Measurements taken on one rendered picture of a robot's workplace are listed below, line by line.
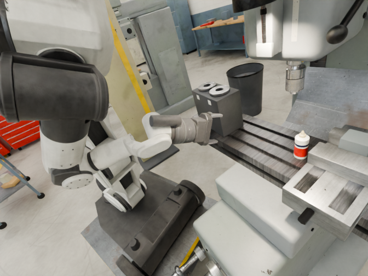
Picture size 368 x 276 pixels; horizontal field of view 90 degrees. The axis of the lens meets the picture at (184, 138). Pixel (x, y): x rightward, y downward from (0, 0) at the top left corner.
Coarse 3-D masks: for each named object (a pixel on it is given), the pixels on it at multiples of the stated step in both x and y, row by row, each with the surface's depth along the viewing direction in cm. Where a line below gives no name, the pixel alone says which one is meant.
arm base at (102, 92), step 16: (0, 64) 26; (32, 64) 31; (48, 64) 33; (64, 64) 34; (80, 64) 36; (0, 80) 25; (96, 80) 33; (0, 96) 25; (0, 112) 27; (16, 112) 28; (96, 112) 34
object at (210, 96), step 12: (204, 84) 89; (216, 84) 88; (204, 96) 82; (216, 96) 77; (228, 96) 76; (204, 108) 88; (216, 108) 77; (228, 108) 78; (240, 108) 82; (216, 120) 83; (228, 120) 81; (240, 120) 85; (216, 132) 89; (228, 132) 84
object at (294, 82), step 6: (300, 72) 49; (288, 78) 51; (294, 78) 50; (300, 78) 50; (288, 84) 52; (294, 84) 51; (300, 84) 51; (288, 90) 53; (294, 90) 52; (300, 90) 52
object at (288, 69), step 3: (288, 66) 52; (300, 66) 49; (303, 66) 49; (288, 69) 50; (291, 69) 50; (294, 69) 49; (297, 69) 49; (300, 69) 48; (303, 69) 49; (288, 72) 50; (291, 72) 50; (294, 72) 49; (297, 72) 49
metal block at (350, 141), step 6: (348, 132) 49; (354, 132) 48; (360, 132) 48; (342, 138) 48; (348, 138) 47; (354, 138) 47; (360, 138) 46; (366, 138) 46; (342, 144) 48; (348, 144) 47; (354, 144) 46; (360, 144) 45; (366, 144) 44; (348, 150) 48; (354, 150) 47; (360, 150) 45; (366, 150) 44; (366, 156) 45
